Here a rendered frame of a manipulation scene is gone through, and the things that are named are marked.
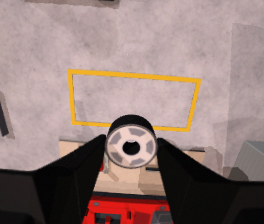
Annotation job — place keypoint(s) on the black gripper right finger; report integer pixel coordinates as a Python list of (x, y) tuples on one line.
[(198, 195)]

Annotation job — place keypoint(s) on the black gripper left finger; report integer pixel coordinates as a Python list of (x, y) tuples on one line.
[(59, 192)]

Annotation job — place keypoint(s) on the black and white wheel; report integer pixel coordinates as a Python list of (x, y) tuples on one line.
[(136, 154)]

